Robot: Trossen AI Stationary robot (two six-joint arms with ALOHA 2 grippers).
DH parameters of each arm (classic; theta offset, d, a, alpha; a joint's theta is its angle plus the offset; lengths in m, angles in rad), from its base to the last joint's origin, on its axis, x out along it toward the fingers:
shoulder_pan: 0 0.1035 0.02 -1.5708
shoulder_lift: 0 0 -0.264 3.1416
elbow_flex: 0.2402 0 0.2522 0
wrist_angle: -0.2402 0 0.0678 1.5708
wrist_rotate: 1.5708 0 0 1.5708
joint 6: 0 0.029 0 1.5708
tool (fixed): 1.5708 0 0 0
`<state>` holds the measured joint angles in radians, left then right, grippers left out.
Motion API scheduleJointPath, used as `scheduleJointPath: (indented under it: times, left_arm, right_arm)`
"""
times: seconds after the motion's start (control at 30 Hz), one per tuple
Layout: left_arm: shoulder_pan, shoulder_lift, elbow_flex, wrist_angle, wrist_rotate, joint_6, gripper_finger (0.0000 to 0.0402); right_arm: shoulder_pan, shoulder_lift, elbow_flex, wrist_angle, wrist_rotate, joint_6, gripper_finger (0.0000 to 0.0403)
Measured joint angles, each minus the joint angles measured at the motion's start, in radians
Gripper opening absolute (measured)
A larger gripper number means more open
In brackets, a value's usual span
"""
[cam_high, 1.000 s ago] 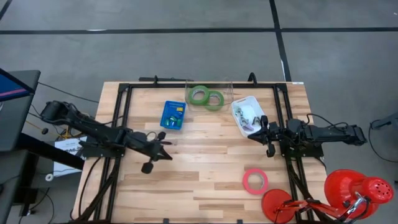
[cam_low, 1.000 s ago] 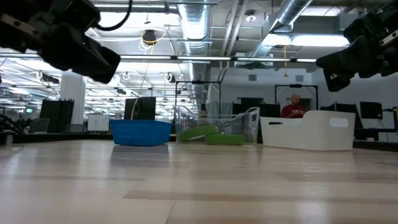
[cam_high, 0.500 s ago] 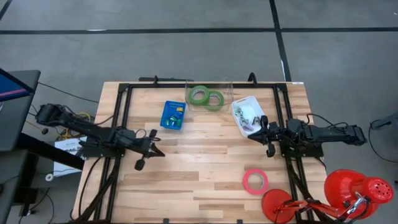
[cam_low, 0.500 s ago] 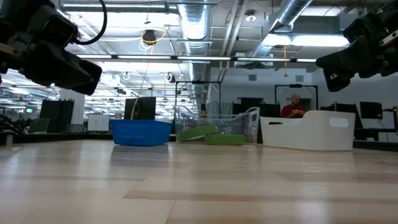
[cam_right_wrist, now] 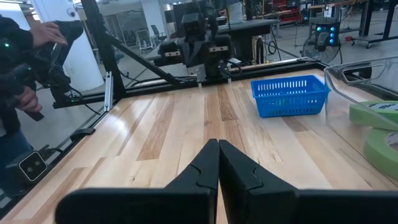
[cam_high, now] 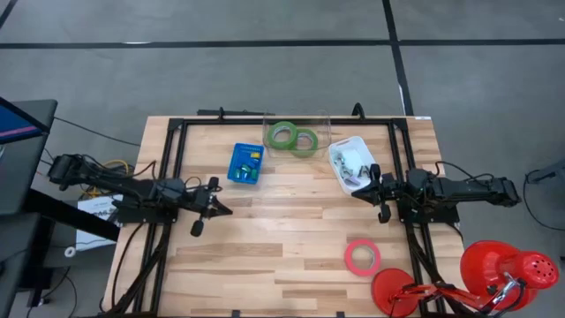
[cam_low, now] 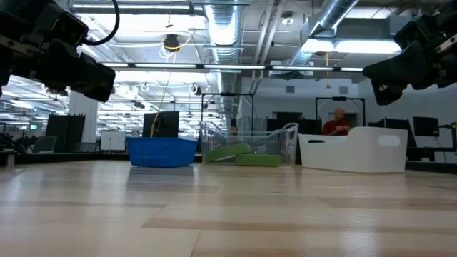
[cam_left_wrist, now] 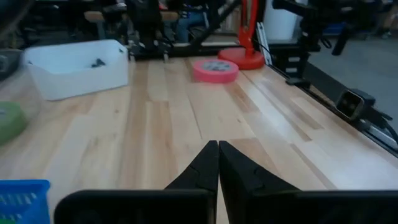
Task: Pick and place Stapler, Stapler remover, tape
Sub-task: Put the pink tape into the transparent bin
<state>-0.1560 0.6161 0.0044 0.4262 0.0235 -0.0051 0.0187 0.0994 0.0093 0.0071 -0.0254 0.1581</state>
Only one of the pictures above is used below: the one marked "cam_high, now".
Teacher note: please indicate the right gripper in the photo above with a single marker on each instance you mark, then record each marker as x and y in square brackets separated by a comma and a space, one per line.
[393, 187]

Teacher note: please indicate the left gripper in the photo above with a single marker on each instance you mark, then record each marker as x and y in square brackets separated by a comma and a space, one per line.
[203, 203]

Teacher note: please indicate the purple staple remover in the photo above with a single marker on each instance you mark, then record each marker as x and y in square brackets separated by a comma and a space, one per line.
[351, 181]

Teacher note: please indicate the dark grey staple remover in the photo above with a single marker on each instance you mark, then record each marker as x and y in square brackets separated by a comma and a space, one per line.
[364, 171]

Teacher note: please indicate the grey-blue toy plane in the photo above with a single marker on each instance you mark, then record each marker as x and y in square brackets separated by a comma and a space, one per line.
[339, 160]

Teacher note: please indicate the green mini stapler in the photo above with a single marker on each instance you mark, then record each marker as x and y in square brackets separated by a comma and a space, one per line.
[245, 168]
[255, 174]

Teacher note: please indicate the yellow mini stapler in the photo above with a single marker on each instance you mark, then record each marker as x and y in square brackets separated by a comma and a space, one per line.
[255, 155]

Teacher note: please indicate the green masking tape roll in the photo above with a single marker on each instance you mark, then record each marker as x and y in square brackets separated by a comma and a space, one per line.
[271, 136]
[304, 154]

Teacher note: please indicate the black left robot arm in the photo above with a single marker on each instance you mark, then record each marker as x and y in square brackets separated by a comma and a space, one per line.
[110, 181]

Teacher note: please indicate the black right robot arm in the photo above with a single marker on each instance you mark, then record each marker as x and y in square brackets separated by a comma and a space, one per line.
[468, 190]

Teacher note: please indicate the pink masking tape roll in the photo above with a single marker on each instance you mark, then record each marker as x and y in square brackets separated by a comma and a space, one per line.
[362, 273]

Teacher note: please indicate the small white tape roll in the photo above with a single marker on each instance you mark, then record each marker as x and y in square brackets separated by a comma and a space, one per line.
[65, 252]

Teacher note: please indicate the white plastic bin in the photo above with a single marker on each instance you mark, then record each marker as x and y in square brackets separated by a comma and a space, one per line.
[359, 146]

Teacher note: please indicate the blue slotted plastic basket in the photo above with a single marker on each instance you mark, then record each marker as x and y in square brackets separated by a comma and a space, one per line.
[247, 148]

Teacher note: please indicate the clear plastic bin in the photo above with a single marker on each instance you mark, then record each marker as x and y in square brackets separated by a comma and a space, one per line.
[322, 123]

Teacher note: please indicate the white printed paper box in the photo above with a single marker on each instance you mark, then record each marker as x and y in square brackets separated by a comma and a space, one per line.
[95, 229]

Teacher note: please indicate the red desk lamp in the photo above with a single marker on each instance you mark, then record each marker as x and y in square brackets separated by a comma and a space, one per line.
[485, 265]

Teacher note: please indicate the computer monitor blue screen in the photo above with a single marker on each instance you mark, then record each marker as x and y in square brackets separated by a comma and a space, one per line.
[15, 123]

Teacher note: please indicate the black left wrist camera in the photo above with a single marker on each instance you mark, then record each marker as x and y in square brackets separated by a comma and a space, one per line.
[170, 190]

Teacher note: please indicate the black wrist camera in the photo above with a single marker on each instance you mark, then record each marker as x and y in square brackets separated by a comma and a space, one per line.
[170, 190]
[419, 179]

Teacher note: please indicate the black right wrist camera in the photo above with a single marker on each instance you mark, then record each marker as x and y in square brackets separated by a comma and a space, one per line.
[419, 179]

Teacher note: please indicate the black metal table frame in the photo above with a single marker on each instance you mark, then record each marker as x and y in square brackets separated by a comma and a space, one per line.
[287, 121]

